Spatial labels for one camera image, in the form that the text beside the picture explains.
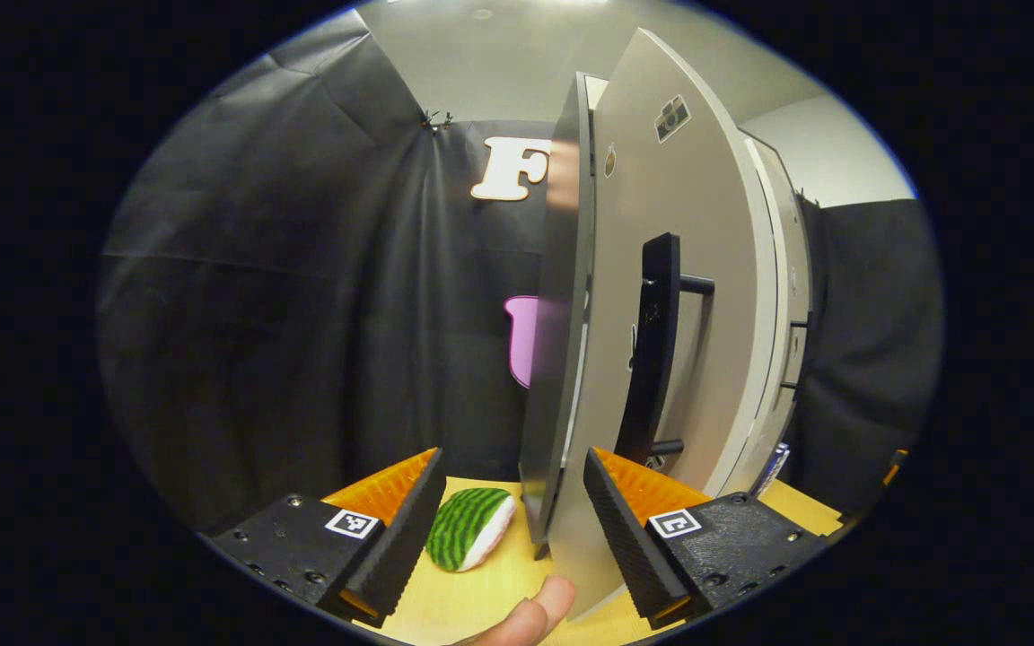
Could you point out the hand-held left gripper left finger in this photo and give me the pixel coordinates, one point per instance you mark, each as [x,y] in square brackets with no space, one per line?
[405,529]

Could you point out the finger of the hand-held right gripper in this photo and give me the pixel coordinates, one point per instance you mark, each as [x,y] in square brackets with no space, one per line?
[894,467]

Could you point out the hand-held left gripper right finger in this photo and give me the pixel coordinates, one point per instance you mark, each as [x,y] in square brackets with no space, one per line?
[625,538]

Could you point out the shoe cabinet door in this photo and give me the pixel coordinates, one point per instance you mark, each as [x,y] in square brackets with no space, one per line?
[795,269]
[705,197]

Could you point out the green watermelon plush toy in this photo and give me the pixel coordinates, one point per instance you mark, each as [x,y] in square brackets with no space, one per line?
[463,529]

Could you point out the black backdrop cloth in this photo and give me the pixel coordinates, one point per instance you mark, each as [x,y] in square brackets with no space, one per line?
[876,341]
[257,314]

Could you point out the black backdrop clip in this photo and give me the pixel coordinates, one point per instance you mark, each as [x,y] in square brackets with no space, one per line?
[437,119]

